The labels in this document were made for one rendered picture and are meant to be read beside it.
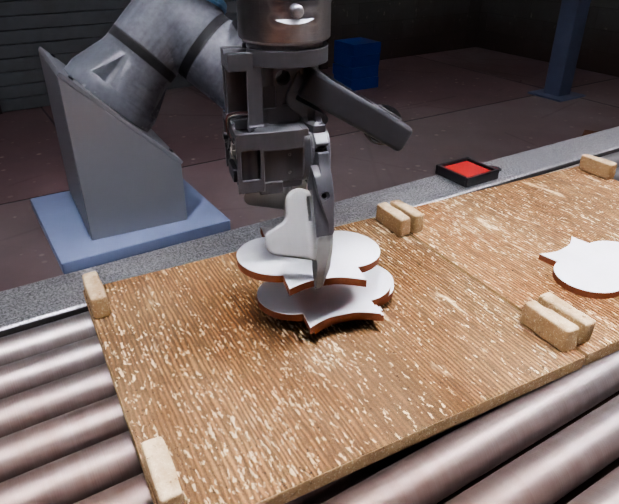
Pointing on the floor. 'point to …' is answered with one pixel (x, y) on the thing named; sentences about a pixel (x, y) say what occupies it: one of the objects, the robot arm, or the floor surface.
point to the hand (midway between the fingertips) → (309, 252)
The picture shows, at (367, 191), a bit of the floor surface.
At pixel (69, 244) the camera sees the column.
